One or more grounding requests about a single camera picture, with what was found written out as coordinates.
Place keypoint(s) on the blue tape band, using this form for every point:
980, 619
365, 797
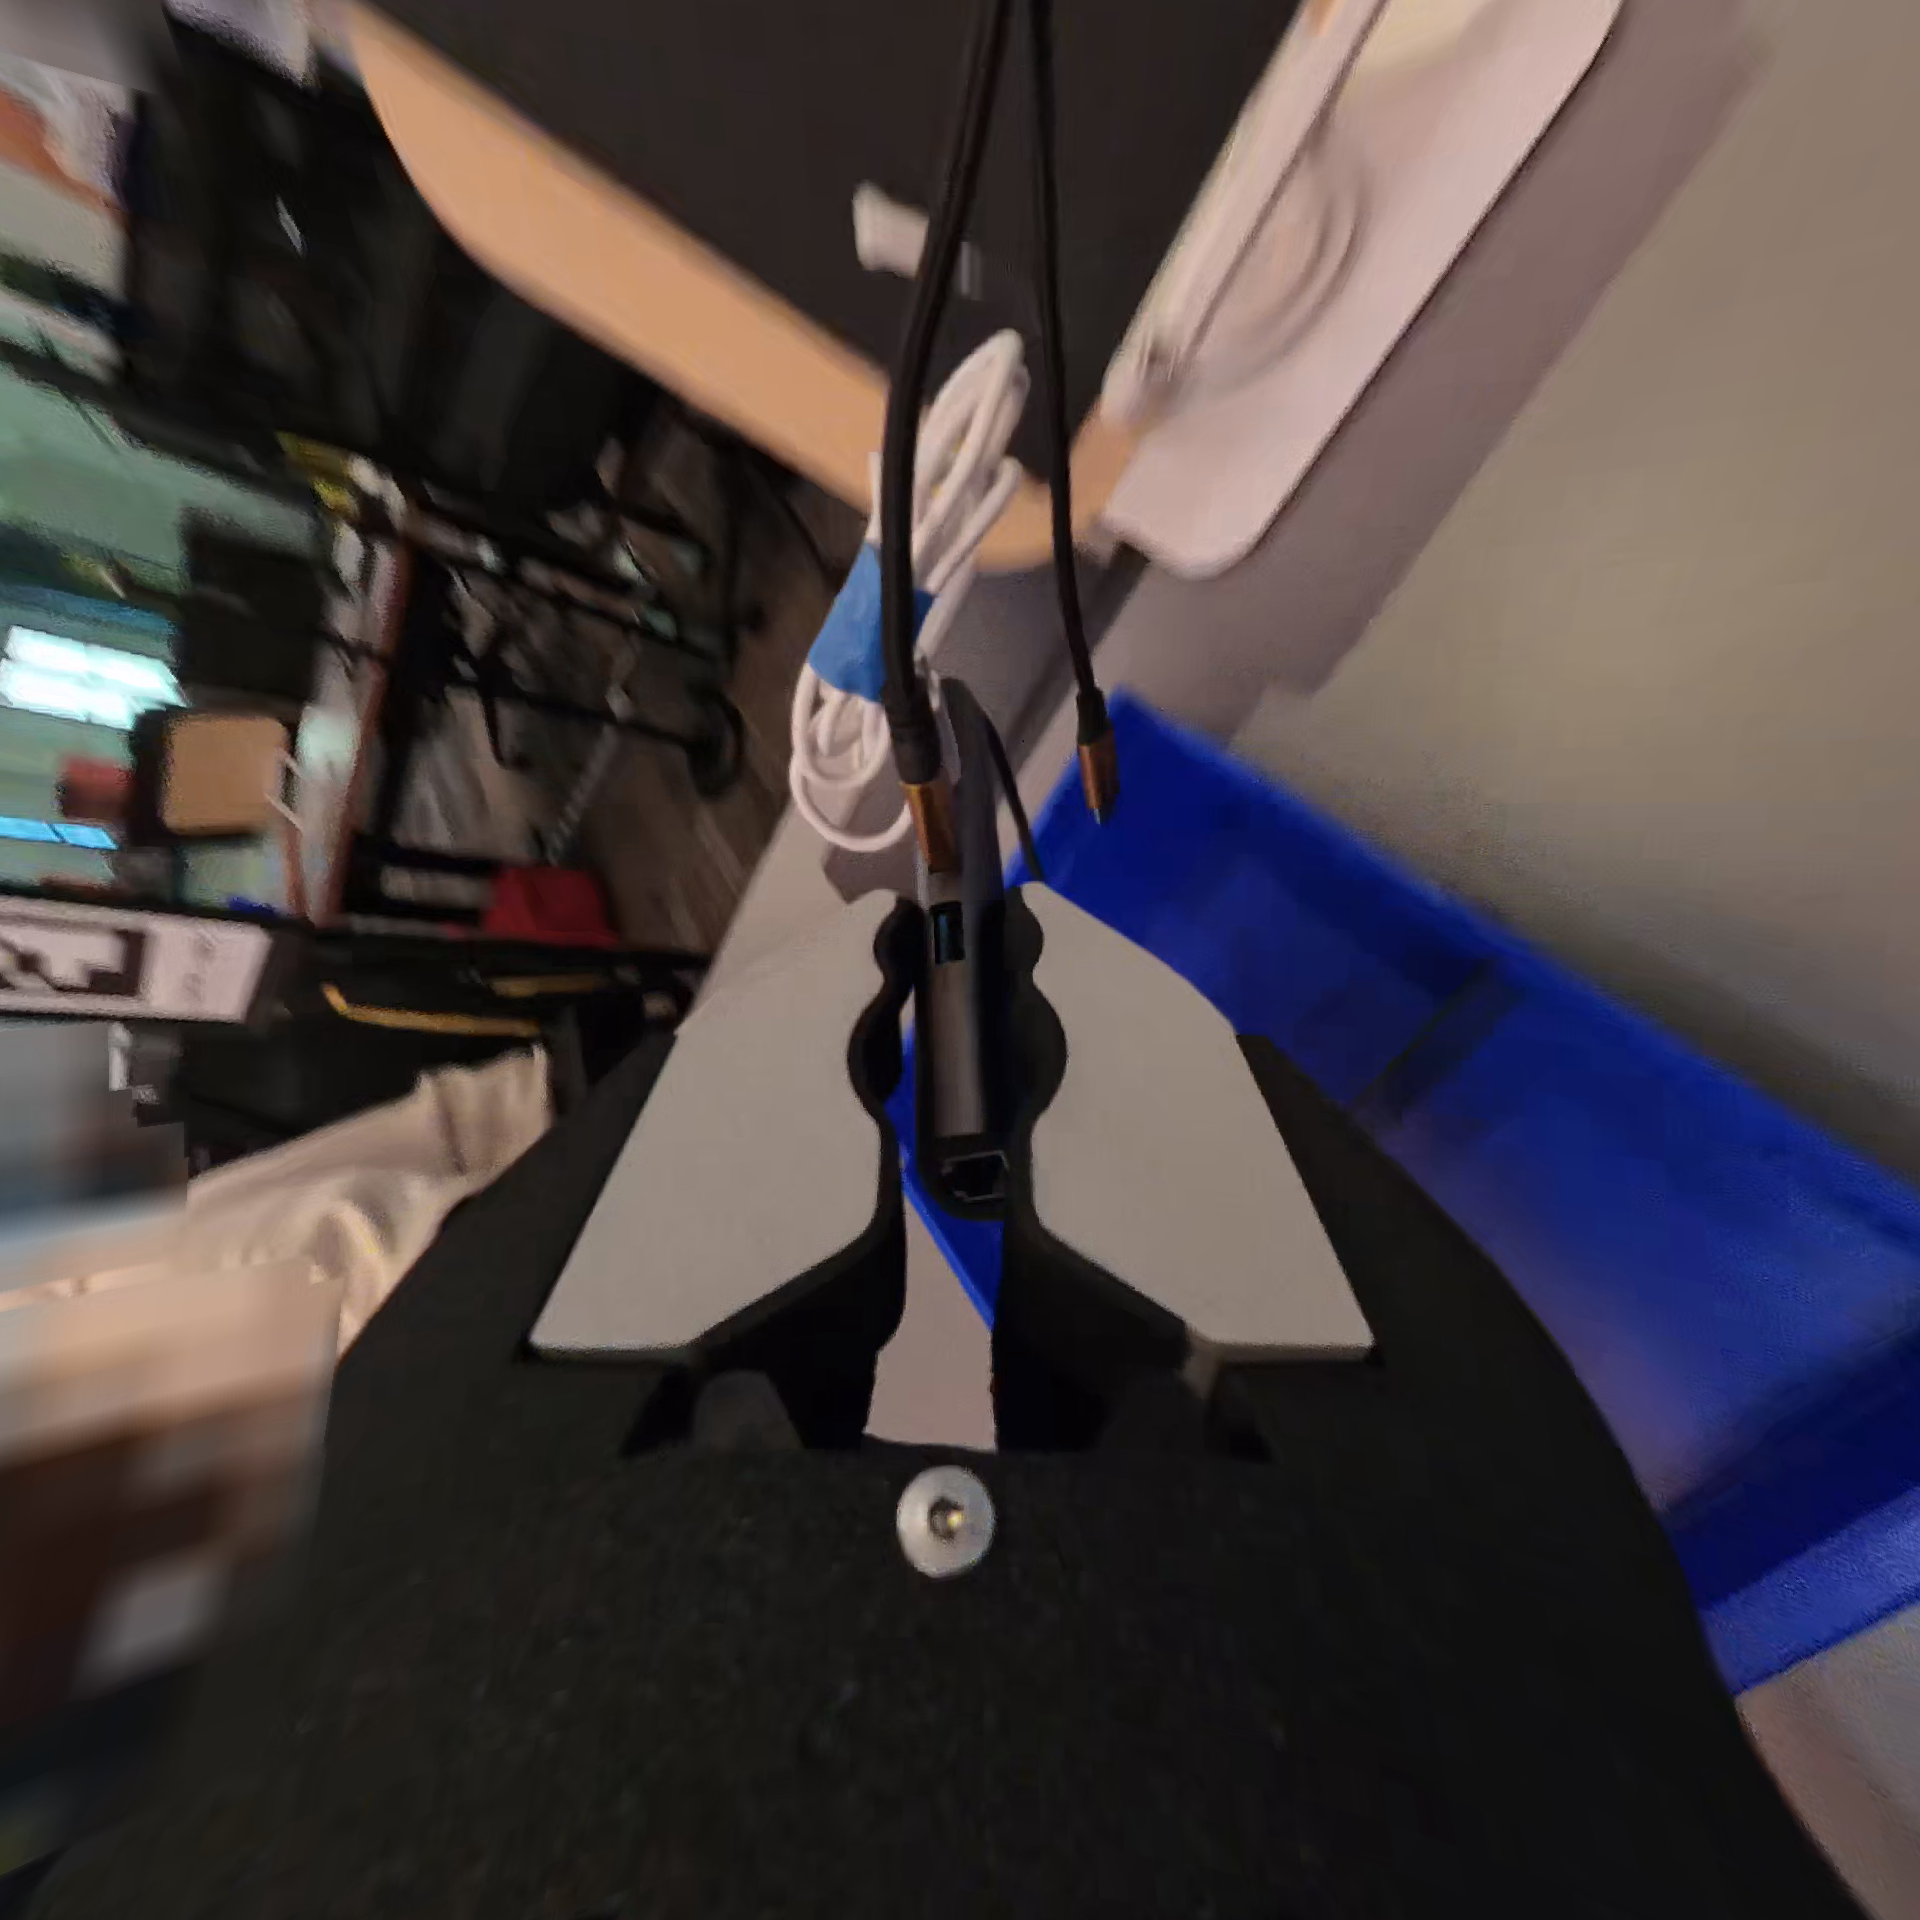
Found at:
871, 622

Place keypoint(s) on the white folding stand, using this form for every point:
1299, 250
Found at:
1321, 269

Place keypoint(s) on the blue plastic bin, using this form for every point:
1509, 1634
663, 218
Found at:
1574, 1170

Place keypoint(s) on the grey usb hub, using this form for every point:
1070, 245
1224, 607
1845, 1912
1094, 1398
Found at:
960, 1048

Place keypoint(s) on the person's white shirt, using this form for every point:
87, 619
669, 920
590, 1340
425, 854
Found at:
377, 1170

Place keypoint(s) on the wooden board with dark panel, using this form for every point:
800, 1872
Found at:
674, 303

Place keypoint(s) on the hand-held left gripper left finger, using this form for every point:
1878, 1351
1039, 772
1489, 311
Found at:
736, 1170

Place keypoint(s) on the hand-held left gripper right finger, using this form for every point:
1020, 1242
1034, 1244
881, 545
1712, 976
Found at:
1187, 1170

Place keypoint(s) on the grey desk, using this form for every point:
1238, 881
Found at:
1652, 600

